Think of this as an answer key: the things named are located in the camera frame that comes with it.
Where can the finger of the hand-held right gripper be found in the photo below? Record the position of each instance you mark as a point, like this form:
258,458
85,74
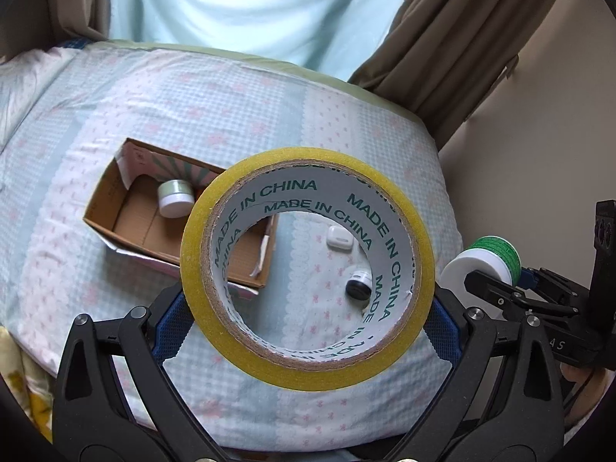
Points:
548,280
491,291

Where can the yellow printed cloth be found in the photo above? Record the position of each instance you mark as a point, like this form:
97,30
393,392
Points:
33,394

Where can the brown curtain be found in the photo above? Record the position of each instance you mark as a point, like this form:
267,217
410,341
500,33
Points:
462,43

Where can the light blue sheer curtain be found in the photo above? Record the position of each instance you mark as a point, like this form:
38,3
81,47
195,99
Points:
250,5

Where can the cardboard box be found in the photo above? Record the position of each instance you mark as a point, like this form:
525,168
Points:
139,224

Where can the small black and white jar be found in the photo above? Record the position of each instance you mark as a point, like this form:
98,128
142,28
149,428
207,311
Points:
359,285

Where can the white jar with green lid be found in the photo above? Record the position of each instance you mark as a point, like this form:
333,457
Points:
174,198

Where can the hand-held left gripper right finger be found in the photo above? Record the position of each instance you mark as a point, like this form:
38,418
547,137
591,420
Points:
445,333

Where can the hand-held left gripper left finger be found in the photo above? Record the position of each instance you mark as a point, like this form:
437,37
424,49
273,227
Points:
169,321

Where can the white spool of green tape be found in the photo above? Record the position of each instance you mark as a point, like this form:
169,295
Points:
464,262

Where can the white earbud case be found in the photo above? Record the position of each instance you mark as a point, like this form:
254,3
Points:
343,238

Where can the yellow packing tape roll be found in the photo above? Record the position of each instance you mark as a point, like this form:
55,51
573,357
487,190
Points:
308,365

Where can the checked floral bed sheet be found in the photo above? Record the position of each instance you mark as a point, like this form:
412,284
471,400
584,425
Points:
269,120

